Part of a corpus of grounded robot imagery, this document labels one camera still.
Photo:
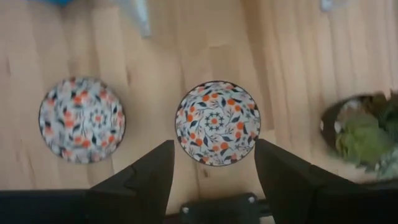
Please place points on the potted green succulent plant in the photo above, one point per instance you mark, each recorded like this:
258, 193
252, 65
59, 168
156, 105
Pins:
363, 140

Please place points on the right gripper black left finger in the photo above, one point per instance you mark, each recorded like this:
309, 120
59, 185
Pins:
149, 186

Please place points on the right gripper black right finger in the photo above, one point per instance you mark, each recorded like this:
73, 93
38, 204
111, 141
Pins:
283, 183

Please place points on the floral patterned ceramic mini bowl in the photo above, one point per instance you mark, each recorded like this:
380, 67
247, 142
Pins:
81, 119
214, 121

